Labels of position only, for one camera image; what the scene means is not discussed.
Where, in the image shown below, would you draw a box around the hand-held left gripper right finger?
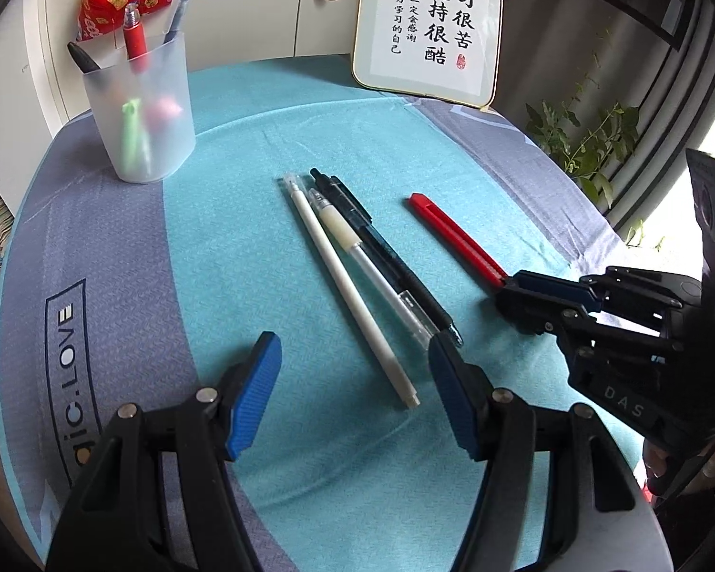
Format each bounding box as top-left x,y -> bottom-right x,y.
428,332 -> 672,572

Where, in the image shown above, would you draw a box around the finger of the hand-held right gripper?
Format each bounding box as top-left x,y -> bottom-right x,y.
511,266 -> 705,314
493,287 -> 677,364

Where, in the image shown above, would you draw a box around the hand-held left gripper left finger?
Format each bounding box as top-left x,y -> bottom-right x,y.
46,330 -> 283,572

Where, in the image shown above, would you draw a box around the red slim pen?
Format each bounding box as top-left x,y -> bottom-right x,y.
408,192 -> 511,288

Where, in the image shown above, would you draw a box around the white slim pen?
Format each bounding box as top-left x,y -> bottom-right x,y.
282,172 -> 421,411

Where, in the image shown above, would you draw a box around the frosted translucent pen cup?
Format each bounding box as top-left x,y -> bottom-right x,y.
82,29 -> 197,185

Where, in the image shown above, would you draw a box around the green translucent pen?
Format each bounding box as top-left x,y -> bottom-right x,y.
120,98 -> 153,173

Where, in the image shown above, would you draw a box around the red and clear capped pen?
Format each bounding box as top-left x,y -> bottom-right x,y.
122,2 -> 187,127

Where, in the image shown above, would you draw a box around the blue clear pen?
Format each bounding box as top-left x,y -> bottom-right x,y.
161,0 -> 195,47

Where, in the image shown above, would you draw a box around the person's right hand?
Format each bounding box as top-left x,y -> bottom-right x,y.
640,432 -> 715,510

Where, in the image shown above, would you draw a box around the green leafy plant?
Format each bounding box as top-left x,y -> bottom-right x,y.
523,65 -> 667,252

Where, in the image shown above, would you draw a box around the clear pen with cream grip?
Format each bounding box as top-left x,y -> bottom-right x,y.
306,186 -> 449,347

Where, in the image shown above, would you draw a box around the black clip pen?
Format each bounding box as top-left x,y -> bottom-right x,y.
308,167 -> 464,347

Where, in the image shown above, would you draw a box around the grey vertical slats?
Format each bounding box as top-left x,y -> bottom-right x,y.
602,0 -> 715,194

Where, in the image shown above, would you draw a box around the white calligraphy plaque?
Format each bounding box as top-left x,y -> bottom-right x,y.
351,0 -> 506,112

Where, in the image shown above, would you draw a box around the black pen with orange barrel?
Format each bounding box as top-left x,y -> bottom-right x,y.
67,41 -> 102,73

